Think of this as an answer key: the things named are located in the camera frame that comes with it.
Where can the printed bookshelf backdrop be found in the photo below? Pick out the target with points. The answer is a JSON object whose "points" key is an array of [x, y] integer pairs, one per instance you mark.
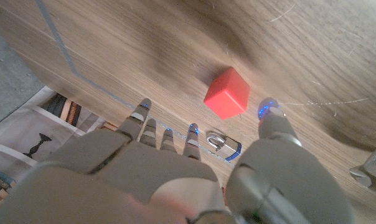
{"points": [[20, 130]]}

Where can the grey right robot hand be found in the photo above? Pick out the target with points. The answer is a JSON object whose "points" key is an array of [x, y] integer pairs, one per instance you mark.
{"points": [[144, 180]]}

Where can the red magnetic block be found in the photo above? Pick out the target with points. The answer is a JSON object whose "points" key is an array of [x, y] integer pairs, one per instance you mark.
{"points": [[228, 93]]}

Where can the silver padlock with blue band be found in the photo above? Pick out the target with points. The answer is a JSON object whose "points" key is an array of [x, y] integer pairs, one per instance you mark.
{"points": [[223, 146]]}

